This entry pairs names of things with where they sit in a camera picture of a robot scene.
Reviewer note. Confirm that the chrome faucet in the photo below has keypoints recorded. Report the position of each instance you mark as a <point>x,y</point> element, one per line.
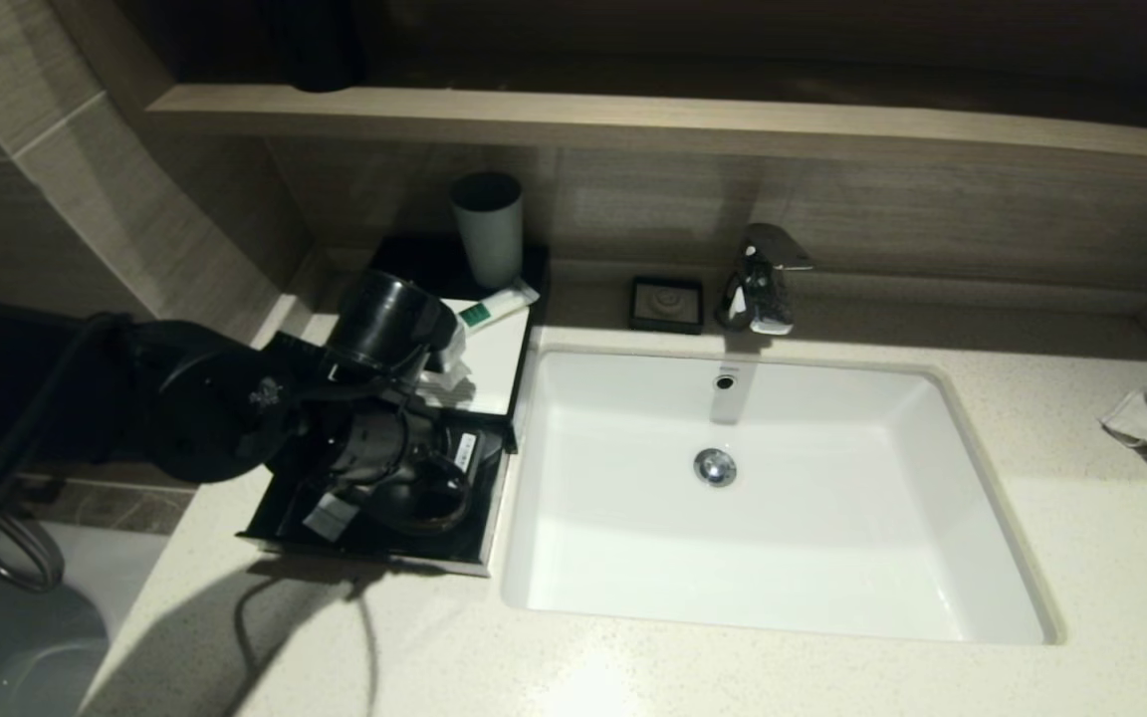
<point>758,284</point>

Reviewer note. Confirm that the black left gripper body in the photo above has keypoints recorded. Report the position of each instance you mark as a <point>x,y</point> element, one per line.
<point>384,324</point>

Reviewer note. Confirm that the white rectangular pad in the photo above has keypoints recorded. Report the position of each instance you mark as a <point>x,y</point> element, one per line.
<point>494,363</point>

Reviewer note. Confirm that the light wooden wall shelf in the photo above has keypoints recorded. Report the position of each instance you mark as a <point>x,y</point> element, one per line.
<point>633,124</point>

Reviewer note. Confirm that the black square soap dish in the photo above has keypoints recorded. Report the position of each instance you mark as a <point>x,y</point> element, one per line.
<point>667,305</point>

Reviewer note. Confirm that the slim long packet green label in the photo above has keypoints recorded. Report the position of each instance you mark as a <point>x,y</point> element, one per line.
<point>494,307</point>

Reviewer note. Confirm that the black sliding drawer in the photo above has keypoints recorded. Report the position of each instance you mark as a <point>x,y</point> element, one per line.
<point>280,523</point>

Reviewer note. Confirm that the small packet green label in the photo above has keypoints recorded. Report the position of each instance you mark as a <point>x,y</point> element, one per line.
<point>333,518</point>

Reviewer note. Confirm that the chrome sink drain stopper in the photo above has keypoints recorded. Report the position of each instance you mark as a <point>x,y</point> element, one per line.
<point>714,467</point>

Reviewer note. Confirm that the grey cup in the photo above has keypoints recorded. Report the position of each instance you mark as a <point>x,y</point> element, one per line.
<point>487,234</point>

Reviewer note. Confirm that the white rectangular sink basin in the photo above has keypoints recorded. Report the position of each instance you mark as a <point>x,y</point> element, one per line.
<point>783,558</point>

